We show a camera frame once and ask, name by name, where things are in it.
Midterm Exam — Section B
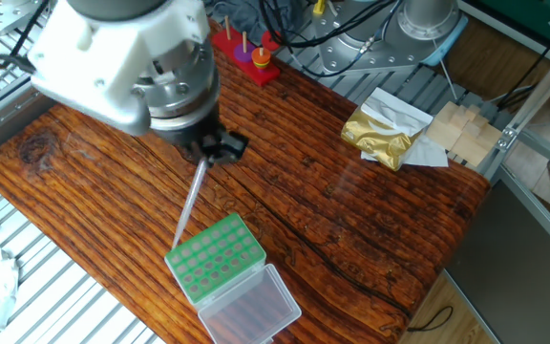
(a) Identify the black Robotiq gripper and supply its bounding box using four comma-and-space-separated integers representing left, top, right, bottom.
158, 107, 250, 168

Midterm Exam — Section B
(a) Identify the clear large pipette tip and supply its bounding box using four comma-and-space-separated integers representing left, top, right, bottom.
171, 159, 208, 250

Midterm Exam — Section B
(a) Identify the green pipette tip rack box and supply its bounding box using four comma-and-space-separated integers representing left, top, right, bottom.
163, 212, 267, 307

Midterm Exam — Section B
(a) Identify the clear plastic box lid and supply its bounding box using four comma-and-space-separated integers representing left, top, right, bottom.
197, 263, 303, 344

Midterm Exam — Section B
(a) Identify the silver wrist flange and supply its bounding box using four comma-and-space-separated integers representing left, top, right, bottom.
134, 35, 222, 133

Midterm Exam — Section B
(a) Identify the red wooden peg toy base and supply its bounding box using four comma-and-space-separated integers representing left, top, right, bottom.
210, 14, 282, 88

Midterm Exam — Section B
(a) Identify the glossy wood-grain board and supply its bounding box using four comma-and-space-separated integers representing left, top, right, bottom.
0, 18, 491, 344

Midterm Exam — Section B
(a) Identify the grey crumpled cloth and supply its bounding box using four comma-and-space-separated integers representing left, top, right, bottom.
205, 0, 305, 44

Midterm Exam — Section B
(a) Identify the white wrist adapter box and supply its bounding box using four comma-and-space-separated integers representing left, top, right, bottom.
26, 0, 212, 138

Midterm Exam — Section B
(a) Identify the gold tissue pack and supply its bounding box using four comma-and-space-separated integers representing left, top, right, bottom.
340, 86, 450, 172

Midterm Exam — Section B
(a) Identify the perforated aluminium plate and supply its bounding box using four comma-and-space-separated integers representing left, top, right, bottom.
0, 0, 47, 37

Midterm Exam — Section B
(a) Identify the wooden block puzzle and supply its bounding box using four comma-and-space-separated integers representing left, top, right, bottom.
425, 100, 503, 168

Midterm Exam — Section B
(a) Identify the grey flat panel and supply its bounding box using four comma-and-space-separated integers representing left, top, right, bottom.
446, 179, 550, 344

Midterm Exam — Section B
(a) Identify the purple stacking ring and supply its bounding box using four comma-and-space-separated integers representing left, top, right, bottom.
233, 43, 256, 64

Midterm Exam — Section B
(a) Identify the orange stacking ring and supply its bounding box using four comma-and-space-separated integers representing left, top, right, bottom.
250, 47, 272, 71

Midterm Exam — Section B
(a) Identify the red stacking ring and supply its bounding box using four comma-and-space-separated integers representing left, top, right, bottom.
261, 29, 282, 53

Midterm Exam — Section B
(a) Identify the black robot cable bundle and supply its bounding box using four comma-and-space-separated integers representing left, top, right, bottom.
0, 0, 403, 78

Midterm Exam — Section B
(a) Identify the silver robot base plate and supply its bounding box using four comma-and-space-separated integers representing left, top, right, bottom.
310, 0, 422, 80

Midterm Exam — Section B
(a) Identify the black looped cord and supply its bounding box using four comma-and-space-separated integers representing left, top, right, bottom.
406, 305, 455, 333

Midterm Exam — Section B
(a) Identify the aluminium frame post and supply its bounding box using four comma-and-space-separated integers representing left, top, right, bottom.
477, 28, 550, 182

